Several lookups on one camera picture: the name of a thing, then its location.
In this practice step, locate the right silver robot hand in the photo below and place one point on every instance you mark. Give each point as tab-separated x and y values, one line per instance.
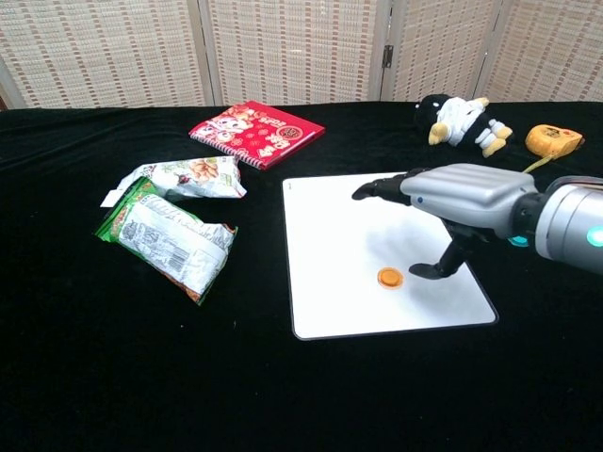
471	188

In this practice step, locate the teal disc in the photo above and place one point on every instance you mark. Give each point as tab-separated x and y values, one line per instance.
518	241

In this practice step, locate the orange disc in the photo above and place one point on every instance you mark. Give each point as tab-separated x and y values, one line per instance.
390	278

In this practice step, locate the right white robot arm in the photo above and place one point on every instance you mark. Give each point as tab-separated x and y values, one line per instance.
570	221

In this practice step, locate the black and white plush toy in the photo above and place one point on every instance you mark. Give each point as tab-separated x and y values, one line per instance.
464	120

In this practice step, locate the yellow tape measure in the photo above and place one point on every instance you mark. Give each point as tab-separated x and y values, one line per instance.
551	139

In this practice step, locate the woven folding screen panel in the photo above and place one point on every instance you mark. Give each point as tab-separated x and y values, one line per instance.
551	47
292	47
94	47
438	47

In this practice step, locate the metal screen hinge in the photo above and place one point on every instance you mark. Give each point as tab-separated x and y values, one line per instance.
387	55

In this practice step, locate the white magnetic board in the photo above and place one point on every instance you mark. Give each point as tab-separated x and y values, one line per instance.
339	292

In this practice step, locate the red spiral notebook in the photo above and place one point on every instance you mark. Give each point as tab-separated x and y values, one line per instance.
254	129

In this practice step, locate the white snack bag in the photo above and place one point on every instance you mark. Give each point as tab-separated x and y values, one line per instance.
198	176

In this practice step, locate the green snack bag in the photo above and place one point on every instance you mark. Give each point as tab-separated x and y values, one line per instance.
165	240

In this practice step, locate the black velvet tablecloth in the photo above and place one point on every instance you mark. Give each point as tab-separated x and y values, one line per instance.
70	353

